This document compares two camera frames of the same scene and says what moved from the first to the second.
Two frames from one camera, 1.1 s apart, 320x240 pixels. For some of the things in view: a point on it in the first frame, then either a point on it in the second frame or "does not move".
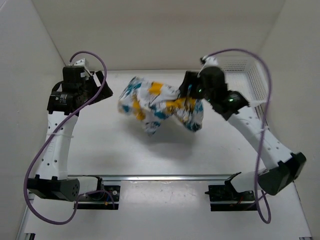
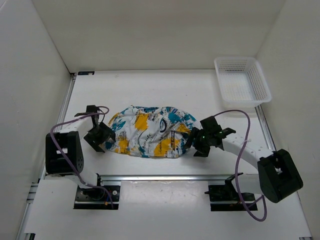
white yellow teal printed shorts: (152, 102) to (154, 132)
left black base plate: (108, 199) does not move
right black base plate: (226, 198) does not move
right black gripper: (190, 78) to (201, 152)
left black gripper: (90, 81) to (108, 133)
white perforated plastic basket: (245, 76) does not move
